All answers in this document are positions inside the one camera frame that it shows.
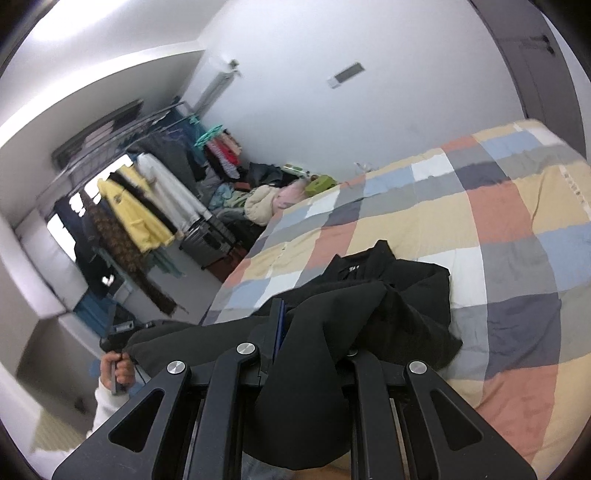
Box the cream fluffy garment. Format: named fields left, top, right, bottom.
left=243, top=185, right=280, bottom=226

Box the black puffer jacket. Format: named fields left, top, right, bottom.
left=124, top=239, right=464, bottom=471

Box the checkered patchwork bed quilt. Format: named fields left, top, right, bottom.
left=204, top=120, right=590, bottom=479

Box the dark grey suitcase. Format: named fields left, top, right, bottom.
left=179, top=216, right=256, bottom=269

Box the dark grey hanging coat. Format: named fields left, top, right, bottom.
left=127, top=133, right=206, bottom=190

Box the white sleeve forearm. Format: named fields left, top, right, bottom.
left=86, top=382, right=130, bottom=437

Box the white hooded jacket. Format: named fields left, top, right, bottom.
left=135, top=153, right=212, bottom=233

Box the metal clothes rack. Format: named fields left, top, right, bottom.
left=35, top=97, right=193, bottom=219

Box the grey door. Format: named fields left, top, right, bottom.
left=471, top=0, right=586, bottom=155

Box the grey wall panel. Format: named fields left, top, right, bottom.
left=328, top=62, right=365, bottom=89

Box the teal hanger with small clothes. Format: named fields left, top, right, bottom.
left=194, top=125, right=242, bottom=180

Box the white air conditioner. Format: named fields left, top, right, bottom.
left=184, top=55, right=239, bottom=117

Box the pile of mixed clothes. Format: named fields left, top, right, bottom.
left=208, top=162, right=338, bottom=227

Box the green plush toy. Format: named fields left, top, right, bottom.
left=304, top=175, right=338, bottom=198

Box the blue curtain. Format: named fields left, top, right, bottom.
left=73, top=291, right=117, bottom=337

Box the person's left hand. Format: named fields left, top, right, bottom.
left=99, top=351, right=135, bottom=390

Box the yellow fleece jacket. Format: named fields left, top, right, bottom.
left=97, top=165, right=178, bottom=253

